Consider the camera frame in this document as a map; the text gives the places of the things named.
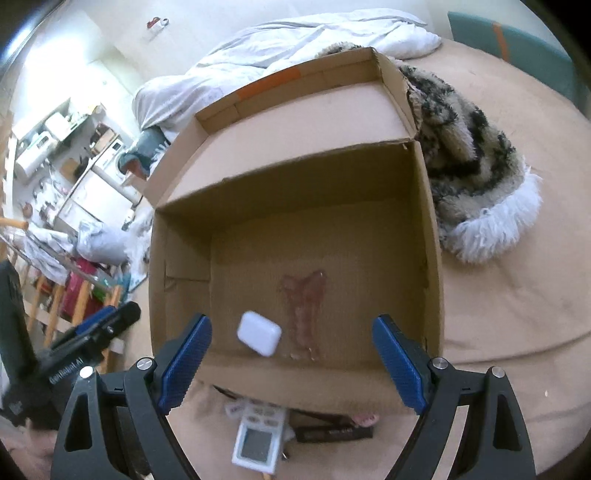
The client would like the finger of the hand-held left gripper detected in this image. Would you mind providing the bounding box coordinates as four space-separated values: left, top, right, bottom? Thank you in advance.
74 307 116 337
52 302 141 358

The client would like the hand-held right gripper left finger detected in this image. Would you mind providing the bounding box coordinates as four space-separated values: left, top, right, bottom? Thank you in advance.
53 314 213 480

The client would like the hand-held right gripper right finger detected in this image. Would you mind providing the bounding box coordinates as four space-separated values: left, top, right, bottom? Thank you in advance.
372 315 539 480

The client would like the white earbuds case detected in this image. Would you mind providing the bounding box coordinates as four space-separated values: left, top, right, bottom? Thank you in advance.
236 311 283 357

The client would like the black rectangular case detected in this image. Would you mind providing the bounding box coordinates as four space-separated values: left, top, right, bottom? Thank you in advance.
291 413 375 444

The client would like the white remote control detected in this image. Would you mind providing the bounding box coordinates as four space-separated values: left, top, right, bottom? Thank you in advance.
231 399 289 476

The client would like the brown cardboard box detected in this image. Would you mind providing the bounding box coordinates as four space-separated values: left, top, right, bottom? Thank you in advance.
142 46 445 418

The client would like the pink bag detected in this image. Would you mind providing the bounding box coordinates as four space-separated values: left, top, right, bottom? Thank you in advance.
60 258 100 319

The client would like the wooden clothes rack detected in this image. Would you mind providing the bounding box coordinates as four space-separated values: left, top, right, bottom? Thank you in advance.
0 217 125 370

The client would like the white plastic bag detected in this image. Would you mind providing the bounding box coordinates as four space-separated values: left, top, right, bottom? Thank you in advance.
76 220 132 265

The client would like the white cabinet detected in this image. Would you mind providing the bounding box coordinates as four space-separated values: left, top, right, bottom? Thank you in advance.
53 171 141 234

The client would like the white washing machine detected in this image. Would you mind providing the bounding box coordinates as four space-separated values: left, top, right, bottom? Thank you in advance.
92 141 134 185

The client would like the white kitchen appliance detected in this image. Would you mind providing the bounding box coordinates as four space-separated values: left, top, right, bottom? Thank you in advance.
14 131 54 183

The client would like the furry black beige blanket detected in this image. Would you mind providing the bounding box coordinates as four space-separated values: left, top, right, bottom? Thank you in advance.
318 41 543 265

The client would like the white duvet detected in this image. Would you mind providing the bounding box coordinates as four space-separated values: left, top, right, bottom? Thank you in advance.
131 9 444 134

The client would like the teal padded headboard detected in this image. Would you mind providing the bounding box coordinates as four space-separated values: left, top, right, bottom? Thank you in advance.
447 11 578 100

